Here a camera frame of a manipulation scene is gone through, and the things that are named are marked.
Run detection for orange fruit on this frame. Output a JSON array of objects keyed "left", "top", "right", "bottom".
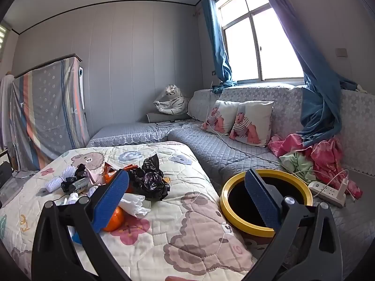
[{"left": 103, "top": 206, "right": 125, "bottom": 232}]

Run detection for window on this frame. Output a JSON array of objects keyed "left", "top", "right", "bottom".
[{"left": 215, "top": 0, "right": 305, "bottom": 82}]

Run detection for cartoon bear printed quilt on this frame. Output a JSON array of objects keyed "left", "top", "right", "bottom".
[{"left": 0, "top": 140, "right": 264, "bottom": 281}]

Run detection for orange snack wrapper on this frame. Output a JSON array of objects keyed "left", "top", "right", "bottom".
[{"left": 101, "top": 162, "right": 138, "bottom": 194}]

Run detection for white tiger plush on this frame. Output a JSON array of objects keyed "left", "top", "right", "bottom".
[{"left": 153, "top": 84, "right": 190, "bottom": 115}]

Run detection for light green cloth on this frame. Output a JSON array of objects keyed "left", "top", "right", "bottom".
[{"left": 279, "top": 152, "right": 317, "bottom": 182}]

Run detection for white tissue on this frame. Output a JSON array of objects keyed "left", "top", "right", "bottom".
[{"left": 119, "top": 193, "right": 151, "bottom": 218}]

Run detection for white hanging cloth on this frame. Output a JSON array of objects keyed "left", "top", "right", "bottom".
[{"left": 0, "top": 74, "right": 15, "bottom": 153}]

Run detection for grey bolster pillow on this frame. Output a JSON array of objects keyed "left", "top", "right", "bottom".
[{"left": 146, "top": 112, "right": 189, "bottom": 123}]

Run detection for yellow rimmed trash bin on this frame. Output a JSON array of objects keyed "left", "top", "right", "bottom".
[{"left": 220, "top": 169, "right": 313, "bottom": 258}]

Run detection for grey green packet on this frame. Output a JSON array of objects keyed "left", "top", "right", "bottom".
[{"left": 70, "top": 178, "right": 91, "bottom": 194}]

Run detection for short knotted blue curtain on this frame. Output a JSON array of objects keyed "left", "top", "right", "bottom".
[{"left": 201, "top": 0, "right": 238, "bottom": 94}]

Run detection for small black wrapper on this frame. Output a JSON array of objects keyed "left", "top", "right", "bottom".
[{"left": 61, "top": 164, "right": 88, "bottom": 194}]

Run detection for pink paper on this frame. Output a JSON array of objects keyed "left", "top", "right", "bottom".
[{"left": 88, "top": 170, "right": 106, "bottom": 186}]

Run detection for white charger plug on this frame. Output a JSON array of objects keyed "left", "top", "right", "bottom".
[{"left": 338, "top": 176, "right": 350, "bottom": 195}]

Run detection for white power strip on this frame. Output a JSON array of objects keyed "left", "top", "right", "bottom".
[{"left": 307, "top": 181, "right": 346, "bottom": 208}]

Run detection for baby print pillow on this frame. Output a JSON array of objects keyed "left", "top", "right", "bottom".
[
  {"left": 229, "top": 100, "right": 274, "bottom": 148},
  {"left": 201, "top": 100, "right": 239, "bottom": 136}
]

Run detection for pink floral cloth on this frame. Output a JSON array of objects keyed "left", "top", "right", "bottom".
[{"left": 268, "top": 134, "right": 364, "bottom": 200}]

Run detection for black plastic bag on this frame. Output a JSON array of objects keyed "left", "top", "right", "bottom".
[{"left": 126, "top": 154, "right": 171, "bottom": 202}]

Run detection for white paper scraps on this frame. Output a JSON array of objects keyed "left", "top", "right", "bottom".
[{"left": 63, "top": 186, "right": 100, "bottom": 205}]

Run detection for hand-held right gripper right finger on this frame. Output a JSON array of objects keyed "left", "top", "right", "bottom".
[{"left": 244, "top": 169, "right": 343, "bottom": 281}]

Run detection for long blue curtain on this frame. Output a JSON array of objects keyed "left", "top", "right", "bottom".
[{"left": 255, "top": 0, "right": 358, "bottom": 147}]

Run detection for grey quilted corner sofa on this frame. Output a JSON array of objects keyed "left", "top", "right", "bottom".
[{"left": 88, "top": 82, "right": 375, "bottom": 270}]

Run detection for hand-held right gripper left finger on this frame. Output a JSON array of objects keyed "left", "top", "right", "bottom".
[{"left": 32, "top": 169, "right": 130, "bottom": 281}]

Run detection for window blind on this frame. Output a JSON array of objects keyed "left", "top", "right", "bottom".
[{"left": 0, "top": 23, "right": 12, "bottom": 62}]

